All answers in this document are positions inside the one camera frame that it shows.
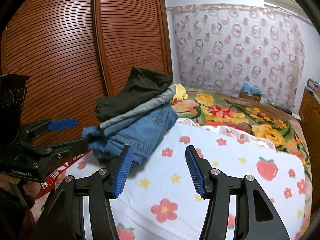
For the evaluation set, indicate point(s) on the pink circle-pattern curtain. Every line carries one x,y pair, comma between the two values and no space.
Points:
219,47

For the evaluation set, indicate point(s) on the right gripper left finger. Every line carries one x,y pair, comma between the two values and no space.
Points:
63,214

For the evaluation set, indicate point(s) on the left hand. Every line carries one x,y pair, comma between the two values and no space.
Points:
31,188

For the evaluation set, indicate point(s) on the wooden sideboard cabinet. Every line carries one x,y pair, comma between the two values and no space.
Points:
309,113

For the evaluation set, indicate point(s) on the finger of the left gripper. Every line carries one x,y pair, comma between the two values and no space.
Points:
41,127
62,149

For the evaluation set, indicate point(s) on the yellow plush toy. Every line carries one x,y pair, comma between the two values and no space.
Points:
180,95

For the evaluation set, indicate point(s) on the blue denim jeans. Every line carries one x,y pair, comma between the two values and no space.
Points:
143,133

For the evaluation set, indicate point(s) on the wooden louvered wardrobe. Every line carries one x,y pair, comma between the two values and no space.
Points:
76,51

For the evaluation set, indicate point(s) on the black pants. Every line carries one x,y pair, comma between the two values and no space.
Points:
142,86

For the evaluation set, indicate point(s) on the grey-green folded pants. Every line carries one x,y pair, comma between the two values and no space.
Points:
160,102

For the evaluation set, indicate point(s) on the white floral bed sheet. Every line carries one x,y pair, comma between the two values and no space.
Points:
163,196

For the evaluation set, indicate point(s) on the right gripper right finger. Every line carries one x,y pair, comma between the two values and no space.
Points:
255,216

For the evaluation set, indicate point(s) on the blue box by curtain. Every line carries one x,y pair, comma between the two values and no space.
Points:
250,93

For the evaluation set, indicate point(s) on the floral pink blanket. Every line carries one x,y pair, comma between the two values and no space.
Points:
257,119

